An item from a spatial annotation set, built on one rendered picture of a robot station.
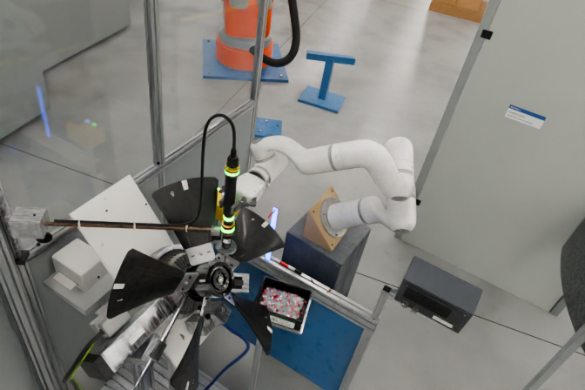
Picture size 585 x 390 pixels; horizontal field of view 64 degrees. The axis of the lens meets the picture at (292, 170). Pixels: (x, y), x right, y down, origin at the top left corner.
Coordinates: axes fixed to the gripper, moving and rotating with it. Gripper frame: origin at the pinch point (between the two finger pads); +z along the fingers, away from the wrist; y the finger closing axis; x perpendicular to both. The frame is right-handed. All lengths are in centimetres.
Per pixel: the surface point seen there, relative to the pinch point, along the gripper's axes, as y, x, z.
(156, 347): 0, -37, 34
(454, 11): 60, -131, -735
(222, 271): -4.2, -23.0, 7.2
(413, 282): -61, -23, -29
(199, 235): 8.0, -16.0, 4.3
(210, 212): 8.6, -10.3, -1.9
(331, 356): -42, -103, -37
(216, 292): -6.3, -26.4, 13.1
